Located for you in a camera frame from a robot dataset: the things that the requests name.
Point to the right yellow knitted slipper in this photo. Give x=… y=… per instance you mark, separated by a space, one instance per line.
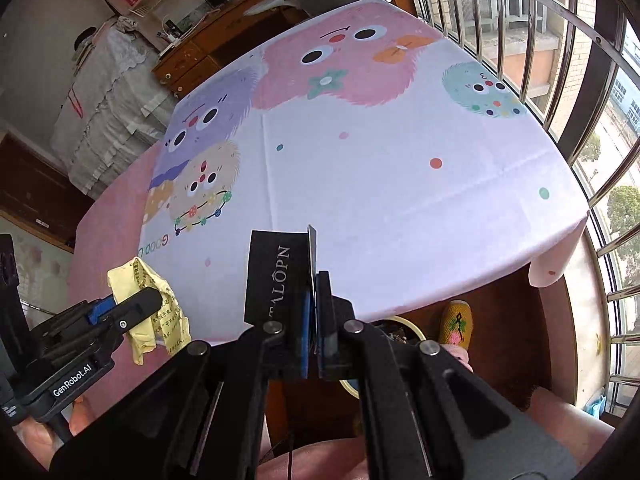
x=456 y=326

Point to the wooden desk with drawers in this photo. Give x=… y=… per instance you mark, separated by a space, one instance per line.
x=217 y=40

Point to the left hand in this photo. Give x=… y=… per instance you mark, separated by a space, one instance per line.
x=42 y=442

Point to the white lace covered furniture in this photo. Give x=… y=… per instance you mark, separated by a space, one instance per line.
x=114 y=111

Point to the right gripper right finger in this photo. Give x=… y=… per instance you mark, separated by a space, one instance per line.
x=332 y=313

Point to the brown wooden door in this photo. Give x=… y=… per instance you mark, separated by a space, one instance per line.
x=39 y=196

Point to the pink trousers legs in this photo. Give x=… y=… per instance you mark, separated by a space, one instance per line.
x=582 y=434

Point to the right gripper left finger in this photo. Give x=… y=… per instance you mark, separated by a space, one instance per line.
x=294 y=348

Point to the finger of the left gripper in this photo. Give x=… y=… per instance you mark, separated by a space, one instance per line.
x=135 y=309
x=99 y=309

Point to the cartoon monster tablecloth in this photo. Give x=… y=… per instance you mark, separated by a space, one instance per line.
x=423 y=174

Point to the yellow paper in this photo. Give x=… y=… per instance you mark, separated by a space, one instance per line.
x=169 y=325

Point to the metal window bars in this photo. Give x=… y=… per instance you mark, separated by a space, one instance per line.
x=571 y=64

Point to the black paper box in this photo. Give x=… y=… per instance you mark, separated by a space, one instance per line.
x=278 y=279

